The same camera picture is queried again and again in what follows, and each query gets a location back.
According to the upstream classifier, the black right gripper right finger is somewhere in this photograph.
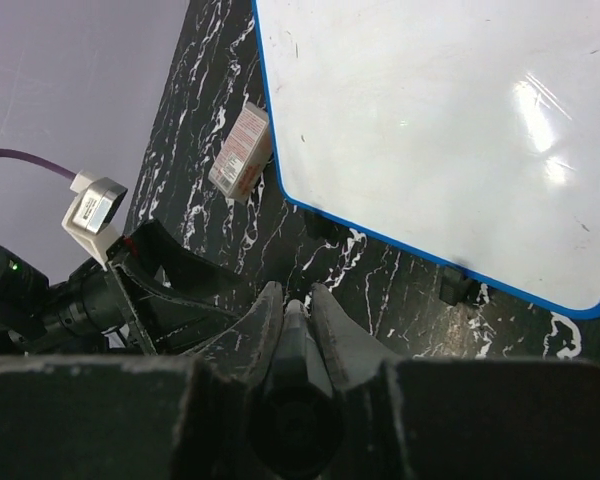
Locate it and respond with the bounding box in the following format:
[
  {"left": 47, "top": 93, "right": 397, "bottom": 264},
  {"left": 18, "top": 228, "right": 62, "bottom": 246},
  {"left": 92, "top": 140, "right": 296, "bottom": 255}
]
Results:
[{"left": 310, "top": 283, "right": 395, "bottom": 391}]

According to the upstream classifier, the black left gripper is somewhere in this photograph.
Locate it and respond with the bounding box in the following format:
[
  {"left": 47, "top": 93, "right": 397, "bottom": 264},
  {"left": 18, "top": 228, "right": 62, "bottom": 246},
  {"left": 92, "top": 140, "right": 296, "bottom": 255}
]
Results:
[{"left": 69, "top": 220, "right": 242, "bottom": 355}]

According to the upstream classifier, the blue framed whiteboard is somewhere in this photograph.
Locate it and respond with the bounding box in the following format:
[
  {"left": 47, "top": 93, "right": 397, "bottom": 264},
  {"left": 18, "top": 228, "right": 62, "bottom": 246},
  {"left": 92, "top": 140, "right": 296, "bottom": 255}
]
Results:
[{"left": 253, "top": 1, "right": 600, "bottom": 319}]

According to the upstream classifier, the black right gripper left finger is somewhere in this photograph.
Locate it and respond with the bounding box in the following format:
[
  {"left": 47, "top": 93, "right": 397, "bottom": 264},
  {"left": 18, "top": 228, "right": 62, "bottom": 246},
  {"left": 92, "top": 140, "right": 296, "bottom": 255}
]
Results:
[{"left": 199, "top": 281, "right": 283, "bottom": 389}]

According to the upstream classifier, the small white orange box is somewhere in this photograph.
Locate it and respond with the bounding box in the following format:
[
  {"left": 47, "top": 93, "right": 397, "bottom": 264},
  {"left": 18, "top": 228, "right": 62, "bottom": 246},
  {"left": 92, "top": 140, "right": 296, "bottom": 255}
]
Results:
[{"left": 208, "top": 102, "right": 273, "bottom": 204}]

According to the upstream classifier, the black capped whiteboard marker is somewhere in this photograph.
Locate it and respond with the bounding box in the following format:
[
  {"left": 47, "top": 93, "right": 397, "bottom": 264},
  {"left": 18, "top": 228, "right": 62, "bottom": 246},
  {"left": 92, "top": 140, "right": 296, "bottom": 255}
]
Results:
[{"left": 269, "top": 299, "right": 334, "bottom": 399}]

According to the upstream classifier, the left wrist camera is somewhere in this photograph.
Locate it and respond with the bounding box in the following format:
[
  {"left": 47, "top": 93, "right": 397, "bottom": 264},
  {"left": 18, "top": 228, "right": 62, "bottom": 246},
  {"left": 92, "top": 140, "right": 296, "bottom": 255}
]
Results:
[{"left": 62, "top": 170, "right": 128, "bottom": 270}]

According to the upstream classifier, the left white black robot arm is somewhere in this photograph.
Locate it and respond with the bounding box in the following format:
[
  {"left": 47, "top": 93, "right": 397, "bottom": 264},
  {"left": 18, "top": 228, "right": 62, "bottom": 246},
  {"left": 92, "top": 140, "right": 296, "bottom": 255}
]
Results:
[{"left": 0, "top": 220, "right": 241, "bottom": 355}]

